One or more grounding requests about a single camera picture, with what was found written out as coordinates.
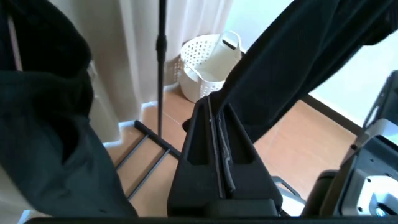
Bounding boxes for black shorts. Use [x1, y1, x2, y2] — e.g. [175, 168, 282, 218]
[0, 0, 138, 218]

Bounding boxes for white laundry basket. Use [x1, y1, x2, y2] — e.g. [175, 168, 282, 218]
[177, 30, 243, 103]

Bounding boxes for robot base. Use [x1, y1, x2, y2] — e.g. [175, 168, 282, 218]
[270, 70, 398, 218]

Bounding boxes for beige curtain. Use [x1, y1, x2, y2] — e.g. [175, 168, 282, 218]
[0, 0, 234, 218]

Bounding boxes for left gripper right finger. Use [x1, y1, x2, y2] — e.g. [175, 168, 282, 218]
[216, 104, 283, 217]

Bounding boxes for black clothes rack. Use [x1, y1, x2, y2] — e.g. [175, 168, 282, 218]
[114, 0, 183, 202]

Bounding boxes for black garment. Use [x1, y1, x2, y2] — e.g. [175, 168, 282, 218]
[182, 0, 398, 144]

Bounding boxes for pink clothes hanger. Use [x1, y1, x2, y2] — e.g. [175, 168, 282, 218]
[7, 15, 24, 72]

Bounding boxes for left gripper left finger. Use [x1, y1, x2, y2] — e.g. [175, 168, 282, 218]
[167, 96, 224, 218]

